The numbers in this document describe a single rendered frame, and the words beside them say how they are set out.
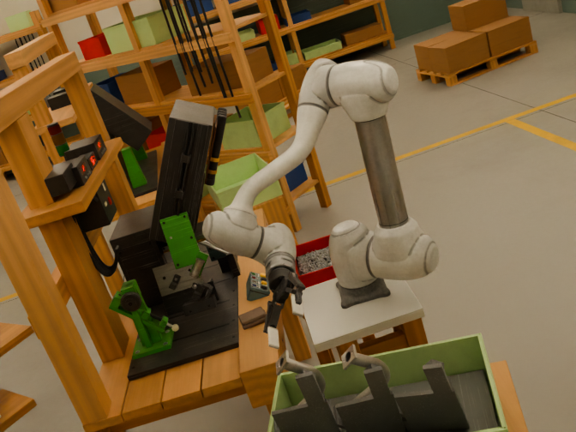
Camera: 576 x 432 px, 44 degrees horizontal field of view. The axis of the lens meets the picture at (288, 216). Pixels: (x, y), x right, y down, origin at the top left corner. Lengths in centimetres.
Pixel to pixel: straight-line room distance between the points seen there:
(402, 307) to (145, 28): 403
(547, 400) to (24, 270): 224
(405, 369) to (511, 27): 711
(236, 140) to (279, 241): 364
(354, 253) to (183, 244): 76
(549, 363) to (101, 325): 205
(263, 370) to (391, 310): 48
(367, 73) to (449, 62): 638
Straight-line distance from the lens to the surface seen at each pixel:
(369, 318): 250
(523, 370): 361
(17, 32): 1134
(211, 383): 248
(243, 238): 208
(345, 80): 224
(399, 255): 240
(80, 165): 276
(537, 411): 337
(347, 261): 251
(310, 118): 228
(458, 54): 863
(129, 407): 256
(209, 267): 328
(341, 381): 222
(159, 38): 601
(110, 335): 284
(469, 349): 218
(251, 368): 243
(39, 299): 238
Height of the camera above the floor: 215
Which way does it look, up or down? 21 degrees down
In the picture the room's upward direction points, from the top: 18 degrees counter-clockwise
